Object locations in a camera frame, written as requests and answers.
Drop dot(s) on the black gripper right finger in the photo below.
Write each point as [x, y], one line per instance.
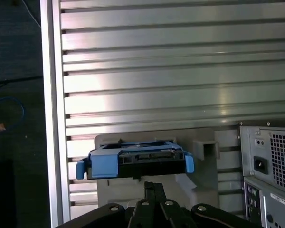
[175, 216]

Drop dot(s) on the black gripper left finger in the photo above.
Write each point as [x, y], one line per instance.
[142, 213]

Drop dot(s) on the hard disk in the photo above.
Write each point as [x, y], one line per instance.
[104, 166]

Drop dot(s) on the grey parts rack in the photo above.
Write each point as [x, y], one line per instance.
[204, 185]

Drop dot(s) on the black PC case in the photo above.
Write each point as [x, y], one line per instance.
[280, 202]

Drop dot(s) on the grey power supply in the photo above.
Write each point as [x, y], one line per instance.
[261, 147]

